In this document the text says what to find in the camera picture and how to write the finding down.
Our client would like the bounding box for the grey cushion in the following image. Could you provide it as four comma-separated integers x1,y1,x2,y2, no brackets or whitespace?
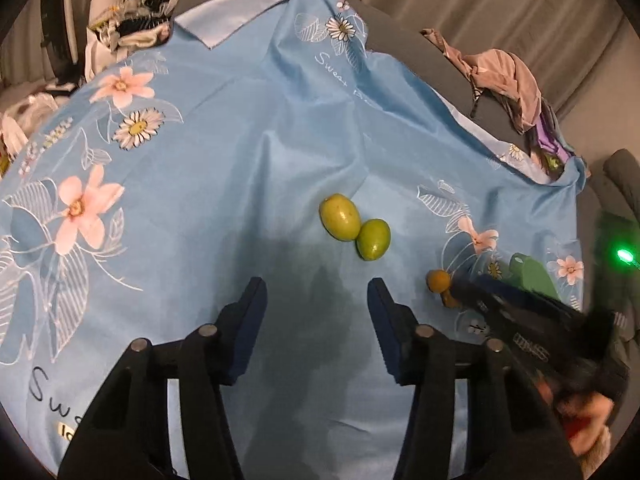
602,149,640,222

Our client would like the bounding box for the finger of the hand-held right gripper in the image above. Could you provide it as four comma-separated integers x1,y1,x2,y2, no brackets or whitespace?
447,275,576,341

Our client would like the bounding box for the black device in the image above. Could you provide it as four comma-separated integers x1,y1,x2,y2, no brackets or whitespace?
40,0,81,82

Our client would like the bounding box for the yellow-green jujube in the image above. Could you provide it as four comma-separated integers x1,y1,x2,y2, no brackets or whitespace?
319,193,362,242

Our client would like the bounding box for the pile of clothes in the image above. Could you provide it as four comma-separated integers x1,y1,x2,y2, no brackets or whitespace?
82,0,182,77

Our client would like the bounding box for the yellow tomato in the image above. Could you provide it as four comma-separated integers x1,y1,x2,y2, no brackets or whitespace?
425,269,453,294

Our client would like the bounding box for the blue floral blanket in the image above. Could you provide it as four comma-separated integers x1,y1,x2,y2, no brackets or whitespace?
0,0,588,480

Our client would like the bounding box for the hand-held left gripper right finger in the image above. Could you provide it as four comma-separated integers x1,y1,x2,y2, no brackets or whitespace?
366,277,586,480

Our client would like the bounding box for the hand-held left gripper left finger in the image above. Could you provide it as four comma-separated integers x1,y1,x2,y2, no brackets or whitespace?
57,276,268,480

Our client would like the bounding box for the green jujube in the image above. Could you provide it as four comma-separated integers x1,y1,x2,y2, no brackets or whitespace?
356,218,392,261

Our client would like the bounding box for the purple cloth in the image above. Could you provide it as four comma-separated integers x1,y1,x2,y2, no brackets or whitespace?
530,105,582,184

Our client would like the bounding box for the green plastic object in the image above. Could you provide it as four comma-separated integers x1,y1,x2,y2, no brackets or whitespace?
509,253,561,303

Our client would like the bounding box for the white patterned cloth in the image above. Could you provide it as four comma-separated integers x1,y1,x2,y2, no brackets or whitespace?
0,92,62,162

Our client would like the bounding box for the person's right hand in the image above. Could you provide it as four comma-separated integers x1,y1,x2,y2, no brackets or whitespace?
557,390,615,456

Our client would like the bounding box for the pink grey garment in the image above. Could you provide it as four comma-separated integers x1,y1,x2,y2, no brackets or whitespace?
420,27,544,134

